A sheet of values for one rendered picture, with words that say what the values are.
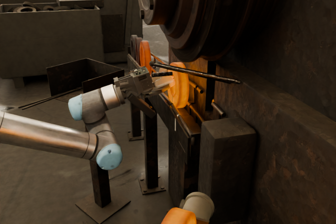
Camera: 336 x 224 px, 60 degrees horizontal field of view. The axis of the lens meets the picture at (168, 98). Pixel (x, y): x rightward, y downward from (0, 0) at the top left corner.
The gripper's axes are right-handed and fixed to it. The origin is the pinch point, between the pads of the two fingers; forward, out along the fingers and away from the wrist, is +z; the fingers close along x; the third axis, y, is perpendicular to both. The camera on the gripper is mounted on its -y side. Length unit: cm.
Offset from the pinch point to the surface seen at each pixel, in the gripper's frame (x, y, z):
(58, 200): 41, -60, -70
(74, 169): 65, -62, -62
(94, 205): 31, -64, -52
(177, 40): -20.6, 18.8, -1.4
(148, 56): 48.5, -4.1, -1.8
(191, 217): -57, 4, -14
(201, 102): -9.0, -6.1, 3.8
